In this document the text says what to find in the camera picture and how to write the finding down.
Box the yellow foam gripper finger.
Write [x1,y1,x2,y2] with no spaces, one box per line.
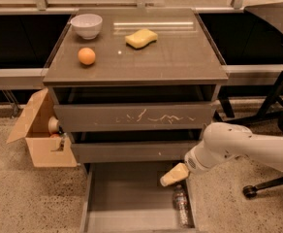
[160,163,189,186]

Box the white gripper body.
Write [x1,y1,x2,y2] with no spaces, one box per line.
[184,145,211,174]

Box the clear plastic water bottle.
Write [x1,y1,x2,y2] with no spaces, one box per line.
[173,184,190,228]

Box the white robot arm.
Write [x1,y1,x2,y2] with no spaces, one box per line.
[160,122,283,186]

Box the middle grey drawer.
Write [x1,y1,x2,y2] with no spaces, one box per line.
[71,141,198,163]

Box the grey drawer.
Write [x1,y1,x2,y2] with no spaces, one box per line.
[54,102,216,132]
[71,141,198,163]
[79,161,198,233]

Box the bottom grey drawer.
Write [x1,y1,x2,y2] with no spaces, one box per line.
[79,161,198,233]

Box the top grey drawer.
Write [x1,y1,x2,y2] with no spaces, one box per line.
[54,102,216,132]

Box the grey drawer cabinet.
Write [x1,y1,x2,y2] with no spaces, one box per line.
[43,7,230,233]

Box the black office chair base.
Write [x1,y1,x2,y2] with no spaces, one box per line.
[213,53,283,200]

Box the cardboard box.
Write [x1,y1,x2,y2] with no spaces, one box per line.
[7,88,77,168]

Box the yellow sponge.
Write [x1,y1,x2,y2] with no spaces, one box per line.
[125,29,158,50]

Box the white cup in box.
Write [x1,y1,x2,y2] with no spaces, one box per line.
[47,116,59,134]

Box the orange fruit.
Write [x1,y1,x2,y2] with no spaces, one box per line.
[78,48,96,65]

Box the white ceramic bowl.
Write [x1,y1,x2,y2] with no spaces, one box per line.
[70,14,103,40]

